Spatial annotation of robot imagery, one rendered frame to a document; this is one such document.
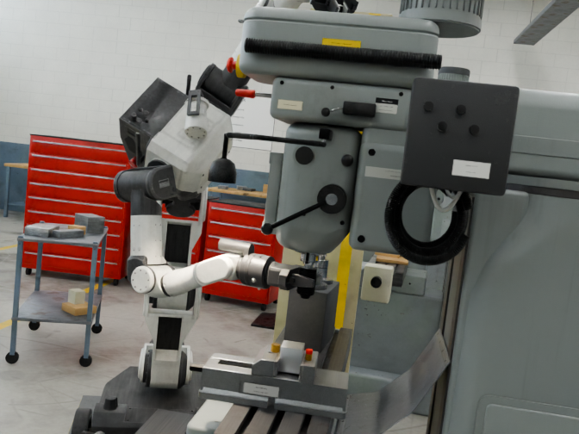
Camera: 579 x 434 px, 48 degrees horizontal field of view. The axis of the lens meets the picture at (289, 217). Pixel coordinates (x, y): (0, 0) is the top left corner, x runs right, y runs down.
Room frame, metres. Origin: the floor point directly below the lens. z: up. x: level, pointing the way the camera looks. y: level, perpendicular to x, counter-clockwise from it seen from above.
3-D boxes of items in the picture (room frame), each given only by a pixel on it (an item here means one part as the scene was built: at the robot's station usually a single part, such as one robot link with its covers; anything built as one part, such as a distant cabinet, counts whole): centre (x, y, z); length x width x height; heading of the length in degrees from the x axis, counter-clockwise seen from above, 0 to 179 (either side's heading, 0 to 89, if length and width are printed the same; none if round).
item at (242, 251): (1.76, 0.12, 1.24); 0.11 x 0.11 x 0.11; 67
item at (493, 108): (1.30, -0.31, 1.62); 0.20 x 0.09 x 0.21; 82
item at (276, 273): (1.71, 0.02, 1.23); 0.13 x 0.12 x 0.10; 157
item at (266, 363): (1.54, 0.01, 1.05); 0.12 x 0.06 x 0.04; 174
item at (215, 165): (1.68, 0.18, 1.49); 0.07 x 0.07 x 0.06
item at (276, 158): (1.69, 0.05, 1.44); 0.04 x 0.04 x 0.21; 82
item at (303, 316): (2.06, -0.11, 1.06); 0.22 x 0.12 x 0.20; 166
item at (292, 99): (1.67, -0.11, 1.68); 0.34 x 0.24 x 0.10; 82
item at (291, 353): (1.54, -0.04, 1.07); 0.06 x 0.05 x 0.06; 174
